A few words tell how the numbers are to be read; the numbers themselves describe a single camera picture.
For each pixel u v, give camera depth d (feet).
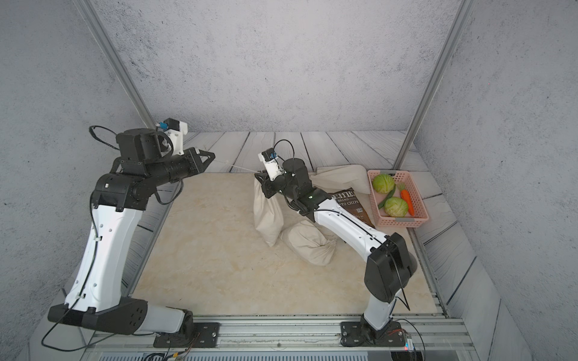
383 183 3.52
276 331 2.45
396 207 3.23
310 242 2.87
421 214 3.24
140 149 1.46
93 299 1.23
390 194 3.61
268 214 2.78
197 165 1.77
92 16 2.34
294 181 1.94
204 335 2.39
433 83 2.86
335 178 3.55
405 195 3.54
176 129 1.80
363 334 2.11
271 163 2.13
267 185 2.23
